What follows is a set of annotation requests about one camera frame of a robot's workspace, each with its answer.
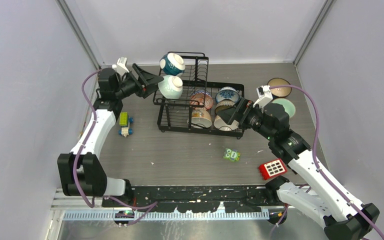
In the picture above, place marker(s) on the green owl block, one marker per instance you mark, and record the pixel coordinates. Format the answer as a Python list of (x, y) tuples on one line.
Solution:
[(231, 155)]

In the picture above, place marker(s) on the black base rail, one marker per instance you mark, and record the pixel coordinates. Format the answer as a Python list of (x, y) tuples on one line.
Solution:
[(204, 198)]

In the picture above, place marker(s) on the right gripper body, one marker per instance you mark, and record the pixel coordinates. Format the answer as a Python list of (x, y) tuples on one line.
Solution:
[(252, 117)]

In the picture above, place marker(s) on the pale mint bowl front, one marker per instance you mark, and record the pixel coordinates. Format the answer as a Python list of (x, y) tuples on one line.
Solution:
[(171, 87)]

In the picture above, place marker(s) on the cream bowl right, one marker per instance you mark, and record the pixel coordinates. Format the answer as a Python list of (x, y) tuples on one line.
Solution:
[(219, 124)]

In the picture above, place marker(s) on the blue white patterned bowl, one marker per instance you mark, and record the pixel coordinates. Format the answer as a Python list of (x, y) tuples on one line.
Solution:
[(227, 93)]

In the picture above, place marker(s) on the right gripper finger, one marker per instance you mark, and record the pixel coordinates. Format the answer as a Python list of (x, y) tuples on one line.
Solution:
[(226, 117), (239, 109)]

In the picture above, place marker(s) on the dark teal bowl white foot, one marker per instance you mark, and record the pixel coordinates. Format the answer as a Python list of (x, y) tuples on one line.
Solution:
[(172, 64)]

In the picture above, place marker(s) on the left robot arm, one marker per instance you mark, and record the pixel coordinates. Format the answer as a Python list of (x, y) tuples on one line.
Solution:
[(81, 173)]

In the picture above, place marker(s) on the yellow blue toy block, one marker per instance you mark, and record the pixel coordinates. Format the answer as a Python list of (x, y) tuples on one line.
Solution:
[(125, 121)]

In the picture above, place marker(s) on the red grid block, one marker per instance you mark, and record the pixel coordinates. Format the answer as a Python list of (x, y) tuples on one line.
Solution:
[(272, 169)]

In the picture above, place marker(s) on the mint green bowl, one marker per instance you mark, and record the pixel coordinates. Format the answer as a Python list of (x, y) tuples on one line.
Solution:
[(288, 106)]

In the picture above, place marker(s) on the red patterned bowl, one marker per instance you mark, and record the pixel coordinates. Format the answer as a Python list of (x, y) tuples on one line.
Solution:
[(201, 100)]

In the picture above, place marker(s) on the teal bowl tan interior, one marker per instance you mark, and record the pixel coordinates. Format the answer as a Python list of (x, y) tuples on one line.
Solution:
[(278, 91)]

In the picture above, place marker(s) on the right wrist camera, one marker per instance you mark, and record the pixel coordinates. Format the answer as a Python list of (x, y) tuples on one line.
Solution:
[(264, 96)]

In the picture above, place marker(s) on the brown rimmed stacked bowl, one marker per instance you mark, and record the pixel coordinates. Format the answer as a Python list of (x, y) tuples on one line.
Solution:
[(222, 105)]

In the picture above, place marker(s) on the black wire dish rack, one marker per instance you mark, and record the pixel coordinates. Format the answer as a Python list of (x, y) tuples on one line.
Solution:
[(175, 115)]

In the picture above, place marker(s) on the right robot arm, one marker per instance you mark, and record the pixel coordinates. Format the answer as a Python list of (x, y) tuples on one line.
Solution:
[(341, 215)]

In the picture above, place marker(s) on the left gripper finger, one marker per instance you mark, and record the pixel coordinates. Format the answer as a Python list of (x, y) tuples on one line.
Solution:
[(145, 78), (150, 85)]

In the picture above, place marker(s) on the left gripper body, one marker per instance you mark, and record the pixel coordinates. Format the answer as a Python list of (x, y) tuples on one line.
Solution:
[(131, 86)]

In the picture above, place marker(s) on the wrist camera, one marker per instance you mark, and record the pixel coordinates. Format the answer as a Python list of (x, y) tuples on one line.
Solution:
[(264, 96), (120, 66)]

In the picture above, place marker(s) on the cream bowl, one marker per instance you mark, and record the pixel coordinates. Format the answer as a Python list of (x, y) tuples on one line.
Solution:
[(201, 118), (219, 124)]

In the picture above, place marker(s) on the cream bowl left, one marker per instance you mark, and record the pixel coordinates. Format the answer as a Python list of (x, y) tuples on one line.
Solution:
[(201, 118)]

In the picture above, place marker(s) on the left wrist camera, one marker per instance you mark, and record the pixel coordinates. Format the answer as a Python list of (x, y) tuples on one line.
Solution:
[(120, 66)]

